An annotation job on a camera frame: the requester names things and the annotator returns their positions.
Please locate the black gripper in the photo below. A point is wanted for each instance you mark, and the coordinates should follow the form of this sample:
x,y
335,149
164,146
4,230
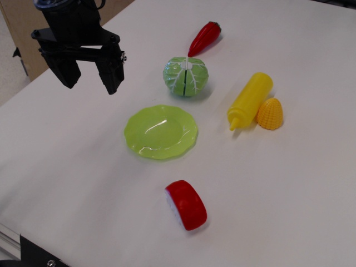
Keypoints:
x,y
75,33

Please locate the red toy sushi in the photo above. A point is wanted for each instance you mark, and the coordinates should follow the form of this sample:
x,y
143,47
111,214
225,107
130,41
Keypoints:
x,y
186,204

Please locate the green plastic plate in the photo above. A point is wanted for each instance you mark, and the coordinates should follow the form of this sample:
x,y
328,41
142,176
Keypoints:
x,y
161,132

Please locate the brown cardboard box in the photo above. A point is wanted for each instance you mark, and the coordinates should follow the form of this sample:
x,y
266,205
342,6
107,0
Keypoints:
x,y
22,18

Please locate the green toy cabbage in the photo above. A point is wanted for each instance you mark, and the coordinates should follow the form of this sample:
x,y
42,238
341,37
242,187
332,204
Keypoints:
x,y
185,76

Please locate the red toy chili pepper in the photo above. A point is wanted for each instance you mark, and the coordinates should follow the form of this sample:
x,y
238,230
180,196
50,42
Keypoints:
x,y
206,36

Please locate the yellow mustard bottle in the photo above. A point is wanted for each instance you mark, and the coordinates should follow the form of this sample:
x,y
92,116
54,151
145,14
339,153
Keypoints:
x,y
245,107

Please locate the yellow toy corn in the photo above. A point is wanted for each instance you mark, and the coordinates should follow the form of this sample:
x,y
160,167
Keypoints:
x,y
270,114

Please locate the aluminium table frame rail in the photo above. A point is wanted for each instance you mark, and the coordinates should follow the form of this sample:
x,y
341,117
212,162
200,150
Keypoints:
x,y
10,242

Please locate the black metal corner bracket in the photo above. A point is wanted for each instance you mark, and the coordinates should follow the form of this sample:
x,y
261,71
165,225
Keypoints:
x,y
34,255

